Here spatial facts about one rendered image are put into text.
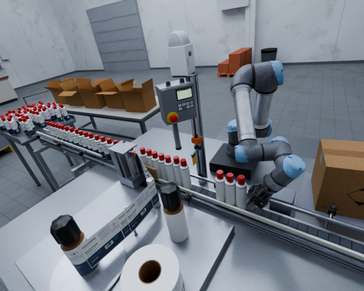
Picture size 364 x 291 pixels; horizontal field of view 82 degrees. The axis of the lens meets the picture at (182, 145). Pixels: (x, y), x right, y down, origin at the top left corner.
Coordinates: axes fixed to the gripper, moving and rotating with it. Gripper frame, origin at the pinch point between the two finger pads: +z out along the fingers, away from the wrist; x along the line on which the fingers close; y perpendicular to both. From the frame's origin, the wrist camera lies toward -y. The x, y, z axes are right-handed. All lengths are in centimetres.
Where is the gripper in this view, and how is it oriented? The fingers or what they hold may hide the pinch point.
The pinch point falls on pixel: (249, 202)
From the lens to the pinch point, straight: 109.9
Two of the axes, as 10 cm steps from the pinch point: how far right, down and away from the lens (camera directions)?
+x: 7.8, 5.9, -2.2
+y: -5.6, 4.9, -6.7
